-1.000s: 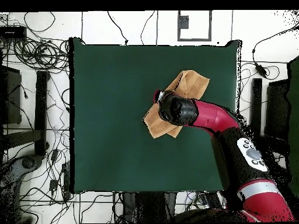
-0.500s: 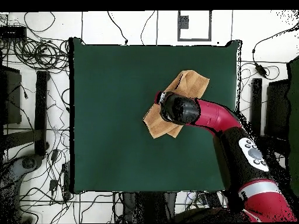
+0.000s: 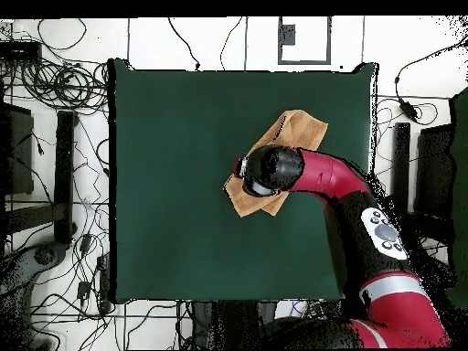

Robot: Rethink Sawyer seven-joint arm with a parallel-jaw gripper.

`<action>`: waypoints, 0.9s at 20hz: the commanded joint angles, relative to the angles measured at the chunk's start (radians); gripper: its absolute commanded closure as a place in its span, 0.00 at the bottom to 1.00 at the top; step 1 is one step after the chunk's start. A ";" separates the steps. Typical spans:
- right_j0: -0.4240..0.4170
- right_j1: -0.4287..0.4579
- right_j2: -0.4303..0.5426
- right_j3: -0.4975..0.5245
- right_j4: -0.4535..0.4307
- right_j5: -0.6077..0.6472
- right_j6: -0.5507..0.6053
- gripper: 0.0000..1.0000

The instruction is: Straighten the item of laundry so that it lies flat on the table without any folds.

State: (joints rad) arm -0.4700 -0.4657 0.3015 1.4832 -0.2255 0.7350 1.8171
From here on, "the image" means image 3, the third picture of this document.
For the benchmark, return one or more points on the tan terry towel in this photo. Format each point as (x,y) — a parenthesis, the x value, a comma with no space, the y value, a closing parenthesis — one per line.
(299,128)

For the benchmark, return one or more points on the dark green fabric item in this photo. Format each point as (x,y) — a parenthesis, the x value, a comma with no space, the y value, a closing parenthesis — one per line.
(461,182)

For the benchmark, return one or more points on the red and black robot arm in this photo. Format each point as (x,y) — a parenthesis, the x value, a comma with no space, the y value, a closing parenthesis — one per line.
(329,175)

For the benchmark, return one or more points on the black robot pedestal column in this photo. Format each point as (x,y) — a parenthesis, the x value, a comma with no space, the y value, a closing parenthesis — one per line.
(234,321)

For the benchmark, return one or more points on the flat black device box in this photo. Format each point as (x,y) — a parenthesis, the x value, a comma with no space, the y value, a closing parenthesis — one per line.
(20,51)

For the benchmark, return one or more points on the black power adapter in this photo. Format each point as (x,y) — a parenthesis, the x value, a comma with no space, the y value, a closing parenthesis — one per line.
(407,109)
(83,290)

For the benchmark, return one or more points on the black upright stand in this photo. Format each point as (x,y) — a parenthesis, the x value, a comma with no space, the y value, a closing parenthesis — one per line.
(65,164)
(401,161)

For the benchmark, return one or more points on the dark green table cloth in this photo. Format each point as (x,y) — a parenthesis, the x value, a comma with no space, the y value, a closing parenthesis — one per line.
(164,237)

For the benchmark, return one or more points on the dark pedestal leg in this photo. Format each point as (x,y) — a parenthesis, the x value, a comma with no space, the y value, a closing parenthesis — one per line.
(44,256)

